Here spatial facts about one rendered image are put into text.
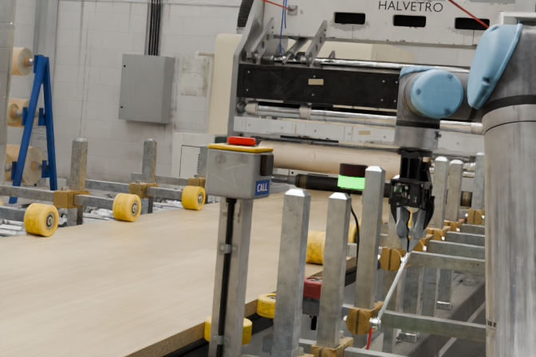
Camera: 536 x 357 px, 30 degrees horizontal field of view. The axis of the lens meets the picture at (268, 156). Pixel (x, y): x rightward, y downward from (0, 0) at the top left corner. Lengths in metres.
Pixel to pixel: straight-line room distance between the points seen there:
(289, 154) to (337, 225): 2.75
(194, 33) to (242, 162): 10.71
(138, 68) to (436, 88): 10.31
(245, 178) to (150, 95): 10.70
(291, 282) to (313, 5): 3.35
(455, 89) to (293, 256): 0.50
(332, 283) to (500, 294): 0.63
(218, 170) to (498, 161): 0.37
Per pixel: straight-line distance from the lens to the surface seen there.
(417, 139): 2.02
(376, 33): 4.75
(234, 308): 1.36
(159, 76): 11.95
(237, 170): 1.32
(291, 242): 1.59
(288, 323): 1.61
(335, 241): 1.83
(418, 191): 2.02
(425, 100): 1.89
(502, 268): 1.27
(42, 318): 1.68
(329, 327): 1.86
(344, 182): 2.07
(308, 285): 2.14
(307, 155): 4.54
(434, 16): 4.70
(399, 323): 2.13
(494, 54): 1.33
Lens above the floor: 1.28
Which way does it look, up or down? 3 degrees down
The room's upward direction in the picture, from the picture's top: 5 degrees clockwise
